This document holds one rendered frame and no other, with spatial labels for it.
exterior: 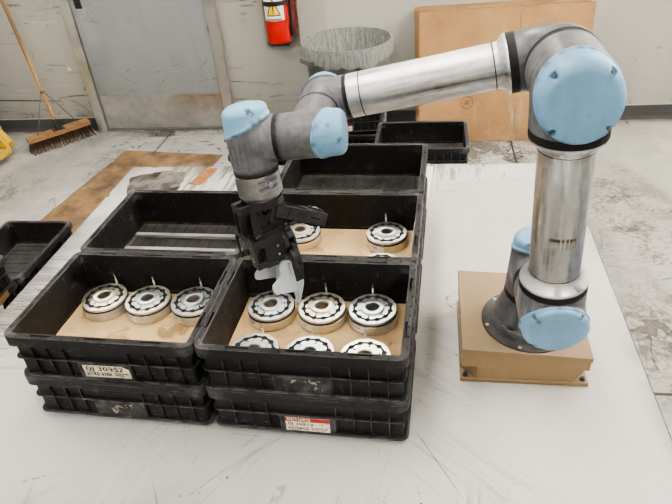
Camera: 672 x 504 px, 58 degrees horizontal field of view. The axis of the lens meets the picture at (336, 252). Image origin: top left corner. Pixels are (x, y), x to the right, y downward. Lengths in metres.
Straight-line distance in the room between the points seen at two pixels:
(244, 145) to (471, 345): 0.64
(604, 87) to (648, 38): 3.52
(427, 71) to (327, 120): 0.19
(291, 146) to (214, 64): 3.51
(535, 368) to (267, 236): 0.64
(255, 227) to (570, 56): 0.54
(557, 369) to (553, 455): 0.19
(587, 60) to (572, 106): 0.06
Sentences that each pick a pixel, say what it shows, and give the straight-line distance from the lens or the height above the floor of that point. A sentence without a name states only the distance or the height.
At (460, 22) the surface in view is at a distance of 4.00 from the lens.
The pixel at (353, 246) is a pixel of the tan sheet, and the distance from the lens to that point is 1.53.
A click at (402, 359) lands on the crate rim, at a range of 1.07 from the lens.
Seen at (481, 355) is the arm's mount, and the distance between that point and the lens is 1.31.
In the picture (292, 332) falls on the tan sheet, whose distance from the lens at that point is 1.29.
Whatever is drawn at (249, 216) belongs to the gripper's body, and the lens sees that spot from 1.03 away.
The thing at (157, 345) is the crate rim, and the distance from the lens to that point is 1.19.
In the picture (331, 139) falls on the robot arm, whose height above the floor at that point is 1.31.
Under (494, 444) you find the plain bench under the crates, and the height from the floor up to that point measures 0.70.
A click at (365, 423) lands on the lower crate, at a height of 0.74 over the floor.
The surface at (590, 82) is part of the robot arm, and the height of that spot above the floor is 1.40.
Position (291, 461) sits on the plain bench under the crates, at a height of 0.70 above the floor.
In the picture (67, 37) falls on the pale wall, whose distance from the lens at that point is 4.86.
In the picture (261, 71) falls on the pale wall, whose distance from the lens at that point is 4.39.
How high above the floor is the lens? 1.68
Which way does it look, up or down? 34 degrees down
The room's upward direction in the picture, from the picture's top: 5 degrees counter-clockwise
